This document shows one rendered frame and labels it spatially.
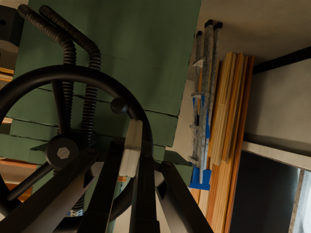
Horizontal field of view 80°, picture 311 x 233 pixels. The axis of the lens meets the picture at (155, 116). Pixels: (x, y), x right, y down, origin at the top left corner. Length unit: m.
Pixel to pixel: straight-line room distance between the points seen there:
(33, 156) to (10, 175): 3.00
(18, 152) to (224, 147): 1.58
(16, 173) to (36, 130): 2.87
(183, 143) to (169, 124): 2.63
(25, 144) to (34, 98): 0.12
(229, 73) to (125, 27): 1.45
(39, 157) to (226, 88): 1.61
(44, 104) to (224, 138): 1.56
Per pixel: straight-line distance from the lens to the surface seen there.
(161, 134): 0.52
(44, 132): 0.56
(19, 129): 0.58
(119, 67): 0.52
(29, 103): 0.57
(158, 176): 0.16
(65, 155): 0.33
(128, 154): 0.17
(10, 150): 0.60
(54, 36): 0.44
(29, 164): 2.72
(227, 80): 1.84
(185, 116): 3.11
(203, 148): 1.35
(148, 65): 0.53
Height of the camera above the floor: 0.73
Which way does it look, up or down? 1 degrees down
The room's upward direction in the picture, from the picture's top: 169 degrees counter-clockwise
